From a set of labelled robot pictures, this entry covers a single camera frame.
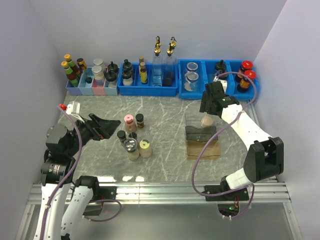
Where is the front silver lid jar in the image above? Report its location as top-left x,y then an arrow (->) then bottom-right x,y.
91,65 -> 106,86

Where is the purple storage bin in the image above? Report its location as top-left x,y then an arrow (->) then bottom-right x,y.
65,80 -> 82,96

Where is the front black pourer jar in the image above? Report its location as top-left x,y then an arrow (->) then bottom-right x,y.
105,71 -> 118,88

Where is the rear red lid sauce jar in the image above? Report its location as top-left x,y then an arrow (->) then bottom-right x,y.
235,60 -> 254,83

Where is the purple cable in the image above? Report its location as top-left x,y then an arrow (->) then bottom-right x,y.
39,106 -> 123,240
191,71 -> 258,220

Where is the pale blue storage bin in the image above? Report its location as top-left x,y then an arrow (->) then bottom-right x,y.
104,80 -> 119,96

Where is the pink storage bin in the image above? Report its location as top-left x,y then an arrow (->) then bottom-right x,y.
91,78 -> 106,96

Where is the blue divided crate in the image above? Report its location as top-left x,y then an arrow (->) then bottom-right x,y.
117,63 -> 179,97

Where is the pink lid spice jar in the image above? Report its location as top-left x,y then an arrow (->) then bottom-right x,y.
124,114 -> 138,134

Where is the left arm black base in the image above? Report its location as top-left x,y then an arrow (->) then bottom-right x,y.
83,186 -> 117,217

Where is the red lid sauce jar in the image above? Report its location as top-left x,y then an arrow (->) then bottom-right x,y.
237,70 -> 256,93
235,60 -> 254,83

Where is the front cork yellow bottle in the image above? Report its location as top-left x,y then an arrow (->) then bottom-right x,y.
139,62 -> 148,84

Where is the rear clear glass jar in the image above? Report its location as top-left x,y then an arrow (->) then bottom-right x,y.
186,61 -> 199,73

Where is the light blue storage bin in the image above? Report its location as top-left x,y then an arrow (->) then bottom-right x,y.
78,67 -> 94,96

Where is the front black lid sugar jar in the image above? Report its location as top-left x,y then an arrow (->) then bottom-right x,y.
215,69 -> 228,80

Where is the yellow lid spice jar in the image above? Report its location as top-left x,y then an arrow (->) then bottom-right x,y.
139,139 -> 152,158

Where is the front black top shaker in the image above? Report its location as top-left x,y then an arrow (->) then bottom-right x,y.
121,68 -> 133,86

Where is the dark shaker spice bottle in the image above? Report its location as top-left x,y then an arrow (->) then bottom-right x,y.
128,132 -> 138,140

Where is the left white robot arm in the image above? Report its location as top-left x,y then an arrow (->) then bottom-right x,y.
34,113 -> 121,240

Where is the clear glass jar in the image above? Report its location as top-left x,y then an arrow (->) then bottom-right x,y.
186,61 -> 199,73
183,71 -> 199,92

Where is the rear black pourer jar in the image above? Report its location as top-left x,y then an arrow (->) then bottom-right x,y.
107,61 -> 119,74

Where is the dark yellow label bottle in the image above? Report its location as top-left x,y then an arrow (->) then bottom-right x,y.
76,58 -> 87,72

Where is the black shaker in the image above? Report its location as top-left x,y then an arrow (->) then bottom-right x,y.
122,59 -> 133,72
121,68 -> 133,86

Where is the front red lid sauce jar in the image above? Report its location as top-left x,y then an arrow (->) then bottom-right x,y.
237,70 -> 256,93

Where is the small black cap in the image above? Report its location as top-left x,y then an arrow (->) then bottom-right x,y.
85,77 -> 92,84

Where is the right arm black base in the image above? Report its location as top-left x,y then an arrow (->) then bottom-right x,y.
203,185 -> 250,218

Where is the left glass oil bottle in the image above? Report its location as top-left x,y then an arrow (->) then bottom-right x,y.
152,36 -> 163,87

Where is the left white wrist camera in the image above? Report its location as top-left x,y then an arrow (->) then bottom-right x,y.
58,101 -> 81,115

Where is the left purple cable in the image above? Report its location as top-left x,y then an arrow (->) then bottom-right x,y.
39,106 -> 123,240

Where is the black pourer jar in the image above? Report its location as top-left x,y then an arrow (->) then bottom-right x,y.
105,71 -> 118,88
107,61 -> 119,74

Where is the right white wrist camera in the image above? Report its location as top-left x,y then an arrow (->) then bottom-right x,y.
213,76 -> 228,93

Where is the large blue triple bin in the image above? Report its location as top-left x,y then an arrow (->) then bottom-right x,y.
178,59 -> 255,101

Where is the rear black top shaker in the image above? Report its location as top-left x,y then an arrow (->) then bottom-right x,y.
122,59 -> 133,72

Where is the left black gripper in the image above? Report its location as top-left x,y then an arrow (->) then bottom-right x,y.
66,112 -> 121,156

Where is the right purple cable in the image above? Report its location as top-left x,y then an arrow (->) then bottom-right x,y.
191,71 -> 258,220

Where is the front clear glass jar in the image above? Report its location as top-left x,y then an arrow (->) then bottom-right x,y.
183,71 -> 199,92

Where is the small black cap bottle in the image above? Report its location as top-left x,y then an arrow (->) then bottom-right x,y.
116,130 -> 127,145

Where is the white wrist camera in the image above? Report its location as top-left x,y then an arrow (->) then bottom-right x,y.
58,101 -> 81,115
213,76 -> 228,93

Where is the right dark oil bottle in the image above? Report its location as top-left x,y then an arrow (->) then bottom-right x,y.
162,36 -> 177,87

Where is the front red sauce bottle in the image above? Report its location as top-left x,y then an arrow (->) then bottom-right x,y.
61,61 -> 79,87

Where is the silver lid spice jar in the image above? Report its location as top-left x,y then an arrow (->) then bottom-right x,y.
200,115 -> 214,128

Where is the rear black lid jar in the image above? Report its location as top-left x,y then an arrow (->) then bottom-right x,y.
214,59 -> 227,73

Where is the black cap spice bottle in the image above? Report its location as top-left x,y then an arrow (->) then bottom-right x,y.
135,113 -> 145,129

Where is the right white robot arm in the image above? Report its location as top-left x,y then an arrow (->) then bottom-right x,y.
199,81 -> 284,200

